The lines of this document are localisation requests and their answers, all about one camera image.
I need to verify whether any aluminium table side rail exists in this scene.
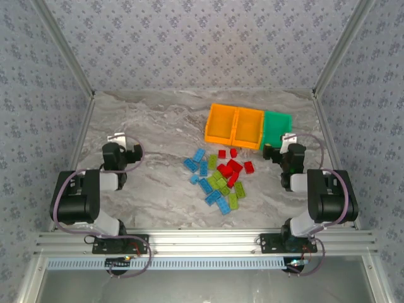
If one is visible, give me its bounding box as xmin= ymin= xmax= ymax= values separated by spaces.
xmin=312 ymin=93 xmax=362 ymax=231
xmin=49 ymin=93 xmax=97 ymax=233

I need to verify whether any small black controller board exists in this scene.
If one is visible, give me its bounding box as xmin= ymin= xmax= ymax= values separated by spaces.
xmin=283 ymin=257 xmax=309 ymax=274
xmin=105 ymin=256 xmax=133 ymax=268

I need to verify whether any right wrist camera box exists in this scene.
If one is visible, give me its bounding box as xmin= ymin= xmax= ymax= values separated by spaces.
xmin=280 ymin=132 xmax=298 ymax=148

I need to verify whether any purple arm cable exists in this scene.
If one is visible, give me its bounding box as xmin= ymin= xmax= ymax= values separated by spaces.
xmin=50 ymin=135 xmax=153 ymax=280
xmin=285 ymin=132 xmax=353 ymax=278

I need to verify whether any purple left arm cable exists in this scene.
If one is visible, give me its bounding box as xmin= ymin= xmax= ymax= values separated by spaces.
xmin=50 ymin=135 xmax=153 ymax=280

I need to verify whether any green plastic bin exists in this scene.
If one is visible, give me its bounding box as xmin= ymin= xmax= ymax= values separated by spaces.
xmin=259 ymin=110 xmax=293 ymax=150

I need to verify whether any aluminium frame post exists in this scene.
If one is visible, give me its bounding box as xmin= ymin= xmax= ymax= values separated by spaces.
xmin=312 ymin=0 xmax=378 ymax=98
xmin=31 ymin=0 xmax=97 ymax=98

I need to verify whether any slotted white cable duct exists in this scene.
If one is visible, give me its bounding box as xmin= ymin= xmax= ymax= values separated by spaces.
xmin=46 ymin=257 xmax=304 ymax=271

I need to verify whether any wide aluminium frame rail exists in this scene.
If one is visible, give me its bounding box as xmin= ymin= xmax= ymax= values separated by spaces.
xmin=34 ymin=229 xmax=379 ymax=256

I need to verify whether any orange plastic bin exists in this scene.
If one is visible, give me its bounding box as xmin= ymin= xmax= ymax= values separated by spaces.
xmin=232 ymin=106 xmax=265 ymax=150
xmin=204 ymin=103 xmax=238 ymax=145

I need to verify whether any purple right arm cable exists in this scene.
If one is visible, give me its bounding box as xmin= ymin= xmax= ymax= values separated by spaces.
xmin=285 ymin=132 xmax=353 ymax=278

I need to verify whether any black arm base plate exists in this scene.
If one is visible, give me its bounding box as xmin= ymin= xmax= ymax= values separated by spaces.
xmin=92 ymin=234 xmax=150 ymax=255
xmin=259 ymin=233 xmax=318 ymax=254

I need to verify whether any thin aluminium table rail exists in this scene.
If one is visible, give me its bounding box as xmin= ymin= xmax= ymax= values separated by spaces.
xmin=93 ymin=88 xmax=316 ymax=94

